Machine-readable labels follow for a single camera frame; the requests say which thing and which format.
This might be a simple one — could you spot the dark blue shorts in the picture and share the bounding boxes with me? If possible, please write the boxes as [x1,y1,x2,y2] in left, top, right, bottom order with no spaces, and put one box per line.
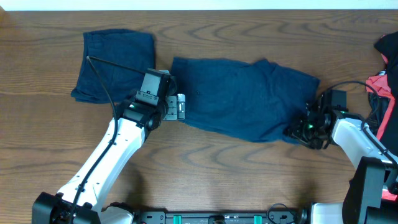
[171,57,320,144]
[71,29,155,104]

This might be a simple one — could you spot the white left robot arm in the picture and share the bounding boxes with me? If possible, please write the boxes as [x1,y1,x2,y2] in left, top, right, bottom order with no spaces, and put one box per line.
[32,91,186,224]

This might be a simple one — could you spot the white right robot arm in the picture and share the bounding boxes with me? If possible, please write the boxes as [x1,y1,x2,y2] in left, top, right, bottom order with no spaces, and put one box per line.
[284,110,397,224]

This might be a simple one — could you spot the black garment in pile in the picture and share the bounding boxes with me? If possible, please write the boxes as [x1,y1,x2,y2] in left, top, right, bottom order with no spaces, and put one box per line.
[366,32,397,156]

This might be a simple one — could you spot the folded dark blue shorts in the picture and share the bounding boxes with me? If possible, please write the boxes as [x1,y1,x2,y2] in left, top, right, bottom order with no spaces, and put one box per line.
[71,29,155,104]

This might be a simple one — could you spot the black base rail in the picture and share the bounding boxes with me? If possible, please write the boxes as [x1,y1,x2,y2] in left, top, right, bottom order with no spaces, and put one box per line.
[102,202,307,224]

